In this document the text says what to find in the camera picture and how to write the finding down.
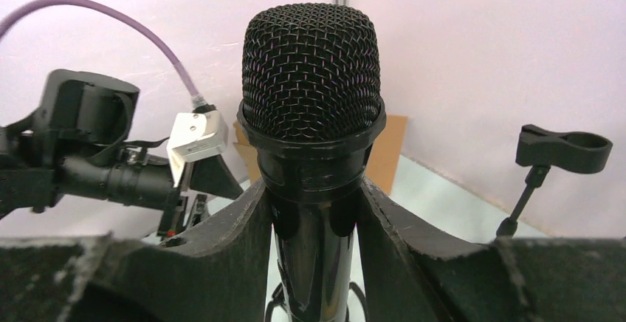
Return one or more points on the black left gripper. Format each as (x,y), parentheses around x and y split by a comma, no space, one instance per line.
(76,143)

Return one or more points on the black round-base clip stand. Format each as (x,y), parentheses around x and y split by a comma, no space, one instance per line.
(539,149)

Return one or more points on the brown cardboard box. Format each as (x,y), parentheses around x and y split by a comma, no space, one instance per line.
(382,165)

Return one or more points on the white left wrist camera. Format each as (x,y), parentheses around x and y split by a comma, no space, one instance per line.
(194,137)

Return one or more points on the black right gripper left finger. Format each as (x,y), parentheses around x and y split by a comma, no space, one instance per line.
(215,271)

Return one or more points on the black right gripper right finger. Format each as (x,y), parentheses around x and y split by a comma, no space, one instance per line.
(415,272)

